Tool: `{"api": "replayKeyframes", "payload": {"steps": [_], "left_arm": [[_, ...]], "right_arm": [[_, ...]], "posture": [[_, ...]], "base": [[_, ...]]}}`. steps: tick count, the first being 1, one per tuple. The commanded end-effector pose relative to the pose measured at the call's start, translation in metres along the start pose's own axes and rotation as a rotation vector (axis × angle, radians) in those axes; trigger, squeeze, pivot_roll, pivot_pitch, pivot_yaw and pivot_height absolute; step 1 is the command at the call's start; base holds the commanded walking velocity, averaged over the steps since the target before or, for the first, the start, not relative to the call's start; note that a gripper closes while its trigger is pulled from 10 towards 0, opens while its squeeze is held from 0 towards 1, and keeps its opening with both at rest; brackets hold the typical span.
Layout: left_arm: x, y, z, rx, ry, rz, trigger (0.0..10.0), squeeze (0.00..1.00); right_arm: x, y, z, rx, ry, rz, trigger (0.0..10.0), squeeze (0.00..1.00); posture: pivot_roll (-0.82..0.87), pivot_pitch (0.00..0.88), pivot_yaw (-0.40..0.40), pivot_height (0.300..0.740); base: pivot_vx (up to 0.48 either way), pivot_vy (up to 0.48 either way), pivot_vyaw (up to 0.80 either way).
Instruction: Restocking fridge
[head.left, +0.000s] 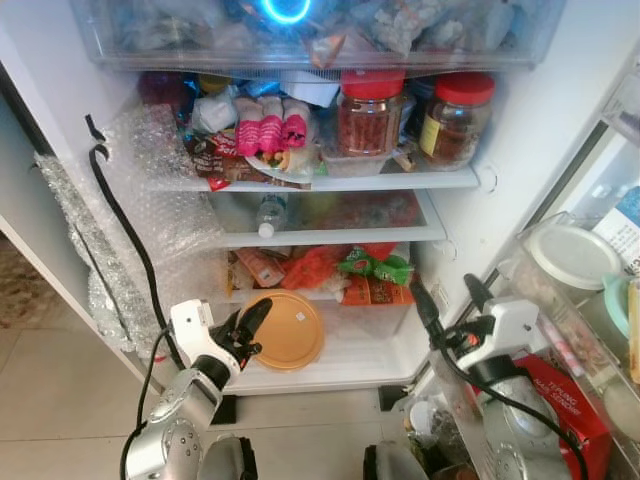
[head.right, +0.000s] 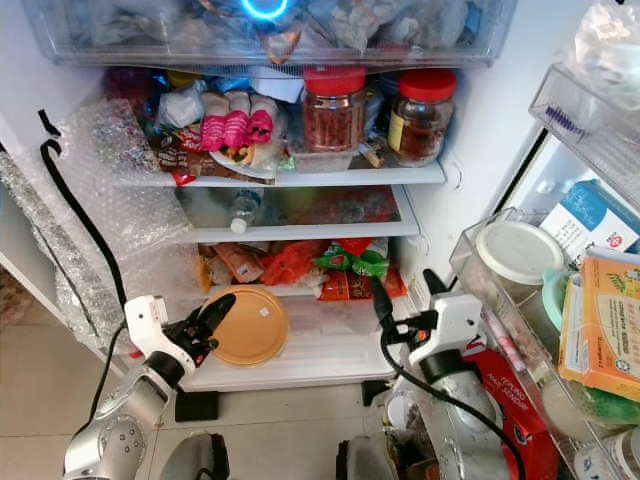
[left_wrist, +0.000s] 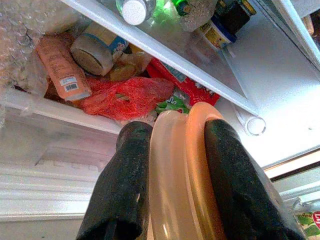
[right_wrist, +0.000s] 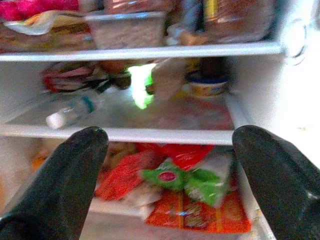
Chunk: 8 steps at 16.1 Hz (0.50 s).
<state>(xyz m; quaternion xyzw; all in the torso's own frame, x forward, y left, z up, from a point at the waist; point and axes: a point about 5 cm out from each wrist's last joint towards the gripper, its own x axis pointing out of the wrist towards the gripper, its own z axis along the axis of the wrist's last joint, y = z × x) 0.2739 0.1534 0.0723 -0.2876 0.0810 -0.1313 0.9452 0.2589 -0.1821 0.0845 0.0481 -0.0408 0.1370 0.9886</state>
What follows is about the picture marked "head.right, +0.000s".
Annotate clear plastic food container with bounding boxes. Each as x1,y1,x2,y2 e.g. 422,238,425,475
285,148,361,174

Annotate black rubber strap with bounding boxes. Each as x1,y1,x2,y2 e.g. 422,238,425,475
38,108,151,361

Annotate clear vegetable drawer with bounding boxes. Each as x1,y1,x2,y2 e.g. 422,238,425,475
190,290,411,366

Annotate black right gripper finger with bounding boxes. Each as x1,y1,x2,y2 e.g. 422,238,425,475
365,273,399,341
418,267,453,306

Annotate blue white carton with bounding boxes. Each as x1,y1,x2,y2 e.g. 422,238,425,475
540,178,640,256

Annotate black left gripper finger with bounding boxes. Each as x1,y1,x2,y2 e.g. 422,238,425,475
198,291,239,341

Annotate red net bag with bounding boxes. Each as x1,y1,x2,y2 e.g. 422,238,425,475
260,240,321,286

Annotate orange lidded plastic bowl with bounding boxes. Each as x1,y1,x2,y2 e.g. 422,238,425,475
205,285,291,366

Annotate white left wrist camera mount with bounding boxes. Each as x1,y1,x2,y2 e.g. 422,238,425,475
125,293,186,366

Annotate brown snack packet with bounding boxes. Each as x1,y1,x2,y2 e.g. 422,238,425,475
157,132,216,183

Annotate bubble wrap sheet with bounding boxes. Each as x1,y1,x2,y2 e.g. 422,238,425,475
0,98,211,346

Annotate clear plastic water bottle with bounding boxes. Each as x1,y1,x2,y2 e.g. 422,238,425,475
225,190,261,236

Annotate red cardboard box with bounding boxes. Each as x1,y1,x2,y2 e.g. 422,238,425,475
465,345,561,480

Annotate red lid jar yellow label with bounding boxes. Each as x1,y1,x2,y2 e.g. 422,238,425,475
388,68,459,166

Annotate black fridge foot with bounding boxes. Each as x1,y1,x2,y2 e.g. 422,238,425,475
175,390,219,421

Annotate robot left leg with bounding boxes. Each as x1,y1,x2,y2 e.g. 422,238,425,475
160,430,231,480

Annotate green snack packet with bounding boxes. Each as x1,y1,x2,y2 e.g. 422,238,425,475
315,243,391,281

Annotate black glass door fridge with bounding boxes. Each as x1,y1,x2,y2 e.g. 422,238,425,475
0,0,640,480

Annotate pink white sausage pack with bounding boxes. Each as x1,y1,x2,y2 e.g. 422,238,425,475
248,95,276,146
223,92,253,151
200,93,229,153

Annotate red lid jar reddish contents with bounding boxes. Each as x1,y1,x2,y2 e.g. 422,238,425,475
300,65,369,156

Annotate grey white plastic bag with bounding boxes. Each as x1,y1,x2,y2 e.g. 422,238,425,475
155,85,206,131

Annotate dark red jar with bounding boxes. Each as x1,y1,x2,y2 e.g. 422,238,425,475
105,68,161,106

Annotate patterned floor rug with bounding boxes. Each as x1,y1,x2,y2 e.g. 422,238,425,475
0,265,29,326

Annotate white lid round container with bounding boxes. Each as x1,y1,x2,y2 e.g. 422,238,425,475
472,218,568,331

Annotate clear plastic chiller drawer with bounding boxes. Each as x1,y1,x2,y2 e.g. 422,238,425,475
20,0,521,69

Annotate clear door bin purple mark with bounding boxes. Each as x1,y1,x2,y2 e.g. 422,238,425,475
528,62,640,216

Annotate orange cardboard box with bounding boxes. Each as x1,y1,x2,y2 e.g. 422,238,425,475
558,245,640,403

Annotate orange printed packets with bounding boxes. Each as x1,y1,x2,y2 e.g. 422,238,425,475
315,270,406,303

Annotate mint plastic cup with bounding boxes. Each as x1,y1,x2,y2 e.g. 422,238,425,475
542,268,576,331

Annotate white lid jar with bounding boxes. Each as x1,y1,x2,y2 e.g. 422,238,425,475
385,395,421,436

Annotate orange snack packet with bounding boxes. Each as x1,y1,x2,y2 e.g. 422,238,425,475
210,243,261,286

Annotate clear door shelf bin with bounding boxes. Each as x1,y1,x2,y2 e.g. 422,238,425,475
448,205,640,480

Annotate pink white tube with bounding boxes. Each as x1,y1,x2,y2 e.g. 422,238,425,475
482,308,526,373

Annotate white plate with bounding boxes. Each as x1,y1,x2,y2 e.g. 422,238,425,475
208,145,286,181

